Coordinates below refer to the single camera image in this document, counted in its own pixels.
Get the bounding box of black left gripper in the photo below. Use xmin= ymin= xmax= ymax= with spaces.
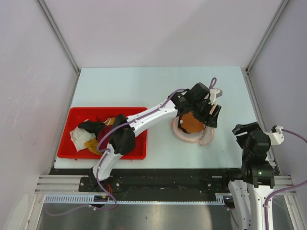
xmin=189 ymin=97 xmax=220 ymax=127

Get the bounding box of orange bra with black trim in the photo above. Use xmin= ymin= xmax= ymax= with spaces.
xmin=178 ymin=112 xmax=206 ymax=134

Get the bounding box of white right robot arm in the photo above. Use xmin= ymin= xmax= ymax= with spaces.
xmin=221 ymin=122 xmax=275 ymax=230

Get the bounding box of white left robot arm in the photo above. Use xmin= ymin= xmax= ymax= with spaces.
xmin=89 ymin=82 xmax=223 ymax=192

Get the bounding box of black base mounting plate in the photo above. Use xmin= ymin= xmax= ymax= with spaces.
xmin=79 ymin=168 xmax=242 ymax=194

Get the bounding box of dark red garment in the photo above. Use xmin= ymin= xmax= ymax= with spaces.
xmin=95 ymin=115 xmax=147 ymax=155

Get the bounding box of black garment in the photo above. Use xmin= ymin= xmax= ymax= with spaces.
xmin=78 ymin=120 xmax=106 ymax=136

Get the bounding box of yellow garment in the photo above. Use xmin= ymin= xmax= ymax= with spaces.
xmin=84 ymin=117 xmax=115 ymax=156

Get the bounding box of white garment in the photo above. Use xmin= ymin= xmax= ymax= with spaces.
xmin=70 ymin=126 xmax=96 ymax=152

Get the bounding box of red plastic bin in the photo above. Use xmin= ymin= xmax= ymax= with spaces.
xmin=57 ymin=107 xmax=147 ymax=160

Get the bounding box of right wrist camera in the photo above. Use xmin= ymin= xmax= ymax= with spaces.
xmin=265 ymin=126 xmax=284 ymax=146

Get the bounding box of right aluminium frame post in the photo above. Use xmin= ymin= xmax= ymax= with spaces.
xmin=245 ymin=0 xmax=292 ymax=74

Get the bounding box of aluminium frame post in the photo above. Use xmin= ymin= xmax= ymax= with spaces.
xmin=245 ymin=0 xmax=292 ymax=74
xmin=36 ymin=0 xmax=81 ymax=76

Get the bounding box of white slotted cable duct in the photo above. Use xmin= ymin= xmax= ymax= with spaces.
xmin=44 ymin=194 xmax=224 ymax=206

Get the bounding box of left aluminium frame post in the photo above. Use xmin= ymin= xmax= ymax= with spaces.
xmin=36 ymin=0 xmax=81 ymax=76

